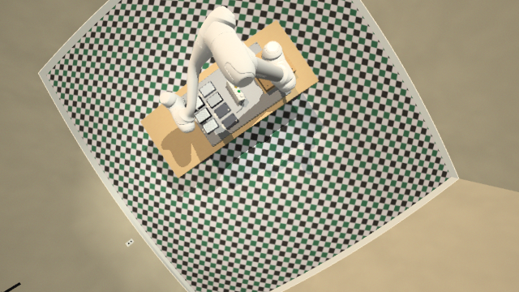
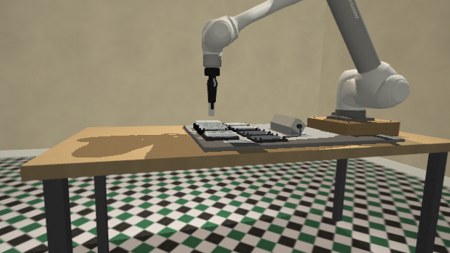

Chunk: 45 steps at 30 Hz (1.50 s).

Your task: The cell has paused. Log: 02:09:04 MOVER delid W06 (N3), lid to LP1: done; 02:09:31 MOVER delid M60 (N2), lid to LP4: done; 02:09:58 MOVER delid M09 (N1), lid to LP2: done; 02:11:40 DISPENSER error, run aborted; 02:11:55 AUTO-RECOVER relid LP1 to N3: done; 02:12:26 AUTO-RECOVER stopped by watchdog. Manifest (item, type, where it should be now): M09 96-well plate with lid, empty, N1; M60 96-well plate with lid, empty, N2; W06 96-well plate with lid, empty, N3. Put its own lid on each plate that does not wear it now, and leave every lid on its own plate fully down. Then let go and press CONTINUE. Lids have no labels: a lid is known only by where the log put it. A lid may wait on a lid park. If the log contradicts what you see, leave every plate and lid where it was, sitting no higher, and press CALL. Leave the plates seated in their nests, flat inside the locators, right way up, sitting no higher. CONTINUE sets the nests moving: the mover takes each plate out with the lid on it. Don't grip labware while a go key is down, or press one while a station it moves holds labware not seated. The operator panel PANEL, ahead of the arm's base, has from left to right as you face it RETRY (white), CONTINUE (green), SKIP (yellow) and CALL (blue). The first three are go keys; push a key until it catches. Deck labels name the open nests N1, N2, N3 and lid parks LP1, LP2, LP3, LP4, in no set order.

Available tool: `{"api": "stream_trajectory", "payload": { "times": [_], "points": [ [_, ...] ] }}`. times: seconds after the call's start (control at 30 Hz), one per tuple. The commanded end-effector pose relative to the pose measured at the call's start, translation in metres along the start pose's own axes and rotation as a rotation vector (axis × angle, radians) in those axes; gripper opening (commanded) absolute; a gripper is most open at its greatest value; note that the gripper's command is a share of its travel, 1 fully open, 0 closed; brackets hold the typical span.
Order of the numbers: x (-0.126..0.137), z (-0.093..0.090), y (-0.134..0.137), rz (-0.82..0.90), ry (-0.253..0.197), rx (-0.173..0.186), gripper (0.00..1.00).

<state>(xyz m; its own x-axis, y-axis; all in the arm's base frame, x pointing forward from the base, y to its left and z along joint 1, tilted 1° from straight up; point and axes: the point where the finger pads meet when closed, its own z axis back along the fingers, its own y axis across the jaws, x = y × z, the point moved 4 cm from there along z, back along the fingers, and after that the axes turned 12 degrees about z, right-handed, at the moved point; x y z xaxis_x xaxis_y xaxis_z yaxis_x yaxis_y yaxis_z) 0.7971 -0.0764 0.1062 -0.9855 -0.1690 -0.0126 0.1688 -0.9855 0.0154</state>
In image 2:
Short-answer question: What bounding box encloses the white operator button panel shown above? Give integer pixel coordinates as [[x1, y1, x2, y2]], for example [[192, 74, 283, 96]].
[[270, 114, 306, 138]]

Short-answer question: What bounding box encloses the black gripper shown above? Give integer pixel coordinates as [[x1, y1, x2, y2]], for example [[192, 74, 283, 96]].
[[205, 67, 220, 116]]

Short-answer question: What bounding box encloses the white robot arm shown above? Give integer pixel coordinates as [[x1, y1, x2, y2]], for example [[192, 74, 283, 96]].
[[202, 0, 410, 122]]

